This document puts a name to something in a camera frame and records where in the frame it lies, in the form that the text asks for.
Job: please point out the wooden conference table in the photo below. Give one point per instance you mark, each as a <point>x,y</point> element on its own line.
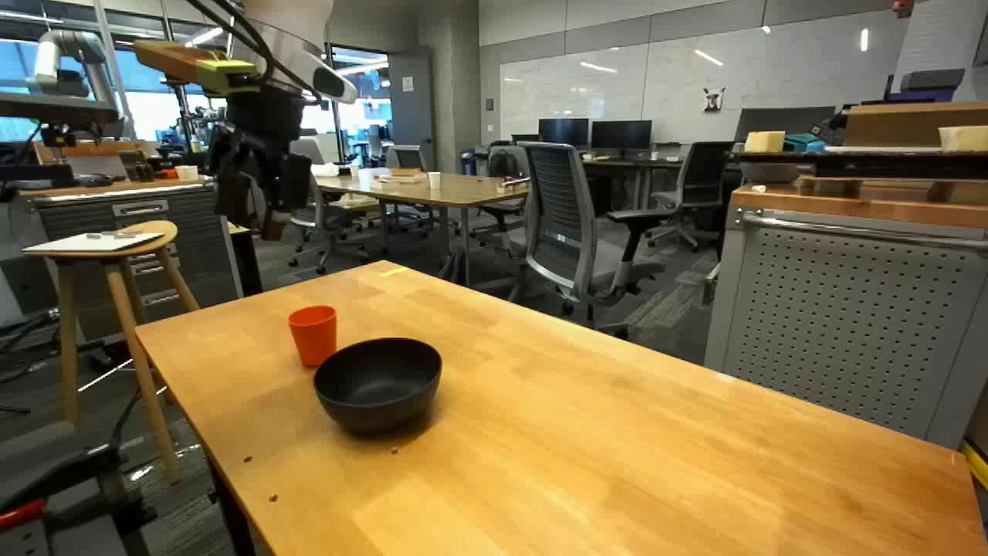
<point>433,191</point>

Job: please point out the pale foam block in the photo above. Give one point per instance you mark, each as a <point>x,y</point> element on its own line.
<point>964,138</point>

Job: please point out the grey perforated metal cabinet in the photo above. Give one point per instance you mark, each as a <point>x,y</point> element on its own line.
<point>854,318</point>

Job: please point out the orange plastic cup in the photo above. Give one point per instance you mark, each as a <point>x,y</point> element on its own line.
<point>313,338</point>

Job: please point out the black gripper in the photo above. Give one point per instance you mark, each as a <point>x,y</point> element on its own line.
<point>268,119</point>

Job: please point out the grey drawer cabinet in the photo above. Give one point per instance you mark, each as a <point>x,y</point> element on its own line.
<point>143,237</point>

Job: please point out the grey door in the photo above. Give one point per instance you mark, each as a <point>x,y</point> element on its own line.
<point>411,98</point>

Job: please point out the wall whiteboard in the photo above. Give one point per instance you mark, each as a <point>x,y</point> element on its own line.
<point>680,81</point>

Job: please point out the small cardboard box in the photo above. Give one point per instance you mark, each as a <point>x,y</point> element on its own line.
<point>763,140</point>

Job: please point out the white flat board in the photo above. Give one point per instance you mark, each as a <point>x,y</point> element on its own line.
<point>95,241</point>

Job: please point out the white cylinder lamp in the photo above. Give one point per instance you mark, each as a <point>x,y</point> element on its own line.
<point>46,60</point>

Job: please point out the white office chair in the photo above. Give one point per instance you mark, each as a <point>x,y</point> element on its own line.
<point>336,205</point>

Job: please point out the wooden crate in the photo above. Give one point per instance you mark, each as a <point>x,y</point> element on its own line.
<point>915,121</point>

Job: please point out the dark mesh office chair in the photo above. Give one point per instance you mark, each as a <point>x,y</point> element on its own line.
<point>503,188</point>

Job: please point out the black office chair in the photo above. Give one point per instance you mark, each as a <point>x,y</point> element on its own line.
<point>699,188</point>

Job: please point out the grey mesh office chair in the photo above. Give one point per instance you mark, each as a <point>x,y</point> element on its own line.
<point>573,233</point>

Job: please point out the dark laptop screen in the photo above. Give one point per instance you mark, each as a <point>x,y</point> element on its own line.
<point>783,121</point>

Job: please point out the round wooden stool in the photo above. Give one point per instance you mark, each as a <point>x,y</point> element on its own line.
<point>112,298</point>

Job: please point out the wide black computer monitor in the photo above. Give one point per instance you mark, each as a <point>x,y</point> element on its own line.
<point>622,134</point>

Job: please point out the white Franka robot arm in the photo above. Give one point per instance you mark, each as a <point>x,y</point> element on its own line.
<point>296,36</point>

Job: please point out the black bowl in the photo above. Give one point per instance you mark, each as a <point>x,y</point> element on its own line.
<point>377,387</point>

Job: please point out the small black computer monitor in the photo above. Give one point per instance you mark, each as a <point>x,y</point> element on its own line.
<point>562,132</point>

